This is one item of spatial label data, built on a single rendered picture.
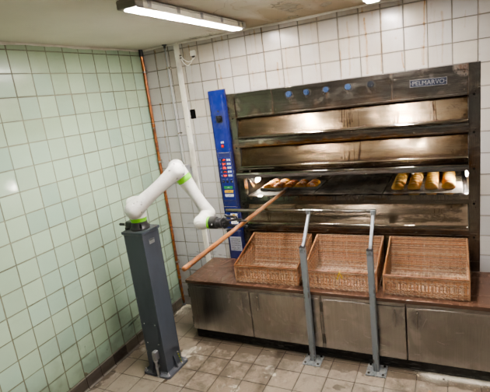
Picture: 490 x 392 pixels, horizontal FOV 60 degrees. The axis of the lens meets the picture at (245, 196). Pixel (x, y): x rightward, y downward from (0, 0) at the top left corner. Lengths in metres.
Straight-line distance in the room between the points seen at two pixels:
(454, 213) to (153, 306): 2.37
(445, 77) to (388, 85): 0.38
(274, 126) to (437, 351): 2.08
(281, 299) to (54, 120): 2.18
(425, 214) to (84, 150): 2.69
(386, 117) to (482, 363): 1.82
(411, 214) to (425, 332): 0.88
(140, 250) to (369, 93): 2.08
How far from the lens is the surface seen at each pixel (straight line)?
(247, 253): 3.76
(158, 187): 3.00
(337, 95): 3.46
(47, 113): 3.38
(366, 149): 3.44
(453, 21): 3.36
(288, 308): 3.46
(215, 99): 3.80
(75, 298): 3.56
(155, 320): 3.45
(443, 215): 3.51
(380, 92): 3.40
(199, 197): 3.20
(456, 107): 3.36
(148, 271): 3.27
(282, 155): 3.63
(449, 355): 3.38
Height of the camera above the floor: 2.07
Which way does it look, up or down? 13 degrees down
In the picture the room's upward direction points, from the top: 7 degrees counter-clockwise
